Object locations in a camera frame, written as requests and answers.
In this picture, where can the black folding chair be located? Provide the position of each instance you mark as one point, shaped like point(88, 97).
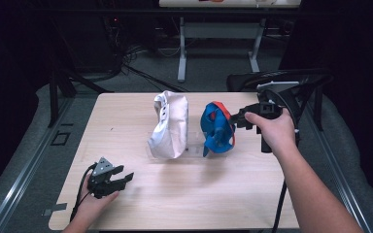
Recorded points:
point(243, 82)

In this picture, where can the blue cap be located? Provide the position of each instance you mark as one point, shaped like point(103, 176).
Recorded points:
point(217, 129)

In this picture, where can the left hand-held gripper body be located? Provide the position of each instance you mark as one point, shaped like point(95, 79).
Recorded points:
point(102, 184)

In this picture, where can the person's right hand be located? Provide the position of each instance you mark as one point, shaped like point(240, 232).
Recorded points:
point(278, 132)

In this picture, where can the white-legged desk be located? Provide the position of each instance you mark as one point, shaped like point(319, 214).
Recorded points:
point(182, 48)

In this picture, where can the clear acrylic rack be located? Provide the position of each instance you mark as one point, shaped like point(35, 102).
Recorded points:
point(196, 142)

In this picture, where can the person's left hand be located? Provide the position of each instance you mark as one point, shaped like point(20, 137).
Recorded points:
point(92, 205)

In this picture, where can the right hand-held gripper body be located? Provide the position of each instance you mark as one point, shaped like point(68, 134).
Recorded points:
point(272, 103)

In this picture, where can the black metal stand frame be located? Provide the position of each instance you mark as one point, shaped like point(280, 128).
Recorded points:
point(53, 97)

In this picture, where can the white cap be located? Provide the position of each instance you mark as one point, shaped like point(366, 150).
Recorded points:
point(171, 126)

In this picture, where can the metal floor rail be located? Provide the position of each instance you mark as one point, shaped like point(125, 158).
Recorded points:
point(29, 168)
point(336, 174)

